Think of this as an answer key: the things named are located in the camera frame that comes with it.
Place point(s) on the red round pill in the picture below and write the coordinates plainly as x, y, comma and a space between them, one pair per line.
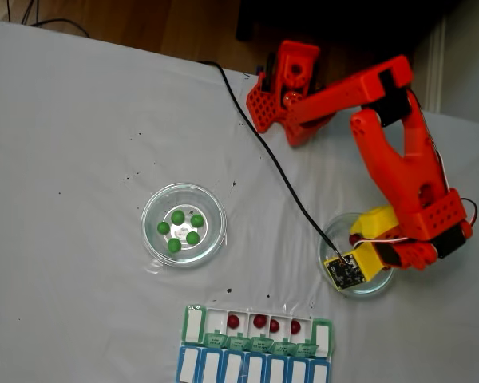
295, 327
259, 321
274, 326
354, 238
233, 321

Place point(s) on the clear glass bowl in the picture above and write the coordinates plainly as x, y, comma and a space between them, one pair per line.
183, 199
331, 235

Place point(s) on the green blue weekly pill organizer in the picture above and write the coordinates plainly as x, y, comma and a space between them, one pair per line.
259, 367

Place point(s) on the green round pill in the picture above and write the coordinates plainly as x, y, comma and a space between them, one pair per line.
192, 238
197, 220
174, 245
178, 216
163, 227

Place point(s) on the dark wooden furniture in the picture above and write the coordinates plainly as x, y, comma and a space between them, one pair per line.
423, 20

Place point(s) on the pale grey tablecloth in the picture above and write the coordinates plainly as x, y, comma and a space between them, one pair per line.
64, 119

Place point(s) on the white wall trim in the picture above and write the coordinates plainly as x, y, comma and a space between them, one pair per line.
435, 64

